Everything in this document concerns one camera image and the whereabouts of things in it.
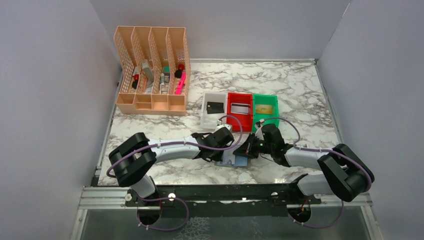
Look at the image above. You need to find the grey metal card holder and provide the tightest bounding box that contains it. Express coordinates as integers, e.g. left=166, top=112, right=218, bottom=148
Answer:
left=214, top=150, right=250, bottom=168

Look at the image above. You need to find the white plastic bin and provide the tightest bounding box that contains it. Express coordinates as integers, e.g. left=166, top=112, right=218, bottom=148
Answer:
left=200, top=91, right=228, bottom=130

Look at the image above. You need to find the white magnetic stripe card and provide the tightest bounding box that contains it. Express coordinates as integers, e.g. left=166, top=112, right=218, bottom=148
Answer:
left=230, top=102, right=251, bottom=115

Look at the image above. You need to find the green plastic bin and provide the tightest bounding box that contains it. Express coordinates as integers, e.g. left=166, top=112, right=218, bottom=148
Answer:
left=251, top=94, right=280, bottom=132

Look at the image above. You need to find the red plastic bin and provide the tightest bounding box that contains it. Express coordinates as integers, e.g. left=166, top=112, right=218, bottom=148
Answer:
left=226, top=92, right=253, bottom=133

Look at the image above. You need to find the peach plastic desk organizer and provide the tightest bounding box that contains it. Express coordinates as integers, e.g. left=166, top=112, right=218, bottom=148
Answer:
left=113, top=26, right=191, bottom=116

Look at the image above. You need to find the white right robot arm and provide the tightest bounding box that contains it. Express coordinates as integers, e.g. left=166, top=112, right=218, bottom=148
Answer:
left=233, top=124, right=375, bottom=202

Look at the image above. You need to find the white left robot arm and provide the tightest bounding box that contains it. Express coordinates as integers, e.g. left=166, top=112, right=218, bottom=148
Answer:
left=106, top=124, right=235, bottom=199

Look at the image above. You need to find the black card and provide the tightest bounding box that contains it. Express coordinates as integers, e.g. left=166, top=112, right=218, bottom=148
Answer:
left=206, top=101, right=225, bottom=114

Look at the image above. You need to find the gold card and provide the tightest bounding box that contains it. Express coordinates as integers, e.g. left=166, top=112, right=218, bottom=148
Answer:
left=255, top=104, right=274, bottom=115

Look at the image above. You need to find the pink highlighter pen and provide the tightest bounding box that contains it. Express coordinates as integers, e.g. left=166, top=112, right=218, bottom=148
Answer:
left=174, top=71, right=187, bottom=95

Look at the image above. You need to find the red black stamp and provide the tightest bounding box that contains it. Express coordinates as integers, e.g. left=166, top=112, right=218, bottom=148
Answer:
left=174, top=64, right=185, bottom=79

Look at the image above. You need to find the grey box in organizer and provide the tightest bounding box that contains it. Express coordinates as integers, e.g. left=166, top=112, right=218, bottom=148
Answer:
left=141, top=60, right=155, bottom=81

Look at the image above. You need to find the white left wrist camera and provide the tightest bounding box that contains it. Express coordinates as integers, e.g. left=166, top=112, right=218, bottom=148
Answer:
left=215, top=123, right=233, bottom=132

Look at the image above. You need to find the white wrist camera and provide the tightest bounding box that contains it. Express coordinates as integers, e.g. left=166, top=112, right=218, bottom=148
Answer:
left=255, top=119, right=265, bottom=140
left=215, top=123, right=233, bottom=132

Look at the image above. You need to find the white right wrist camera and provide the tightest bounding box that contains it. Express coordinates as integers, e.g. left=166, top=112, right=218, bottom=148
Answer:
left=255, top=119, right=265, bottom=140

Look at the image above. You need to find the black mounting rail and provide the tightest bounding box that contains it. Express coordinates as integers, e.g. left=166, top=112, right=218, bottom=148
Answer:
left=82, top=183, right=322, bottom=220

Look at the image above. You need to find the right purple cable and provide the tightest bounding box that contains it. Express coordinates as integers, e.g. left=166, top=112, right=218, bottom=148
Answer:
left=256, top=116, right=374, bottom=229

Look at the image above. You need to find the purple cable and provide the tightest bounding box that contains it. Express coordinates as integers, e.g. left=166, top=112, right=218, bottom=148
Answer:
left=256, top=116, right=374, bottom=229
left=105, top=114, right=244, bottom=178

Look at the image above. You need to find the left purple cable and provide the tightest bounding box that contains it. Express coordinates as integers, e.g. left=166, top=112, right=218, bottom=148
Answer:
left=105, top=114, right=244, bottom=178

